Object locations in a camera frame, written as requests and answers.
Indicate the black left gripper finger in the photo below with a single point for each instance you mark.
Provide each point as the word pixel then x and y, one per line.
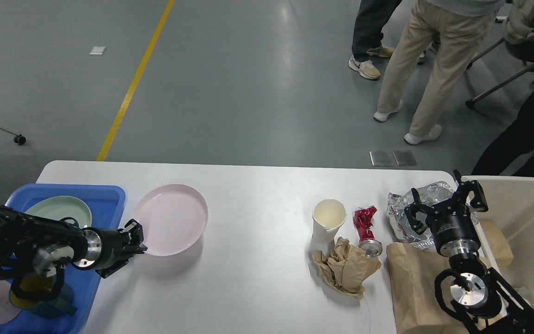
pixel 132 238
pixel 106 272

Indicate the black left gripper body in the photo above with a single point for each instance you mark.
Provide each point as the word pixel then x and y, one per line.
pixel 103 248

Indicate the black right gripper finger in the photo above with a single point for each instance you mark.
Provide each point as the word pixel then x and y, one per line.
pixel 411 213
pixel 469 192

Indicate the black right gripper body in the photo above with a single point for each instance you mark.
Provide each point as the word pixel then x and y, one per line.
pixel 452 228

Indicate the pink plate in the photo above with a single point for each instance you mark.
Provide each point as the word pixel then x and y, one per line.
pixel 173 218

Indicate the teal mug yellow inside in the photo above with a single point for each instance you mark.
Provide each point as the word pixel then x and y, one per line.
pixel 45 297

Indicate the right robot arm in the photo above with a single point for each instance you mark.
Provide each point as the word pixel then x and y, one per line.
pixel 477 296

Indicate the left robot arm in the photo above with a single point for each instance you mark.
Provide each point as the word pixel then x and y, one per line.
pixel 35 251

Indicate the blue plastic tray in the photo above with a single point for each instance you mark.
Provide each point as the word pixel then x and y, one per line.
pixel 106 204

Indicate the crumpled silver foil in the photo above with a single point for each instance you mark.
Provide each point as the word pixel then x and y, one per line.
pixel 430 195

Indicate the brown paper bag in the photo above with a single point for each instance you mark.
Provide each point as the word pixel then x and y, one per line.
pixel 412 273

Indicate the brown paper in bin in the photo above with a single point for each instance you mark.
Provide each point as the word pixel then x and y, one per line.
pixel 498 243

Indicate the beige plastic bin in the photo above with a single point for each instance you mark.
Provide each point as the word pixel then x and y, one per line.
pixel 511 207

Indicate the crushed red can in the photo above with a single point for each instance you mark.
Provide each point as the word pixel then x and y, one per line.
pixel 363 222

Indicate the green plate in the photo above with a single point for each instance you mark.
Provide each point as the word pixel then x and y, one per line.
pixel 63 208

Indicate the metal floor plate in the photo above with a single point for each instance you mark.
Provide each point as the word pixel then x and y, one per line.
pixel 401 158

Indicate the crumpled brown paper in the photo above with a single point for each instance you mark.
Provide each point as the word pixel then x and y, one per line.
pixel 345 268

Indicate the white paper cup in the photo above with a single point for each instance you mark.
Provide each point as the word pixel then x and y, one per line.
pixel 328 217

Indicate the left rolling table leg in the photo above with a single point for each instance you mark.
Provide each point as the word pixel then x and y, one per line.
pixel 19 139

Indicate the office chair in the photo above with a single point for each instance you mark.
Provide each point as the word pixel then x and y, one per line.
pixel 518 39

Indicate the person in khaki trousers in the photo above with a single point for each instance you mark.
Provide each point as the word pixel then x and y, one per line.
pixel 460 25

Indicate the person in dark jeans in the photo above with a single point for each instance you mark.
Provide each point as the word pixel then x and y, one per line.
pixel 368 34

